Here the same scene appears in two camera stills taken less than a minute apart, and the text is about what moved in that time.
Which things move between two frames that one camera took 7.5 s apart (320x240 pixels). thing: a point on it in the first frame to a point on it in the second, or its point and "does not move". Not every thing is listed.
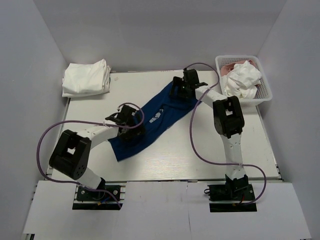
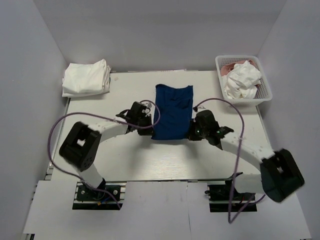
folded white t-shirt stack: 84,79 does not move
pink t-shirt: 227,67 does not move
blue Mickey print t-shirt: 156,115 to 175,106
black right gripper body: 182,86 to 197,133
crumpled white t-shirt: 241,81 does not move
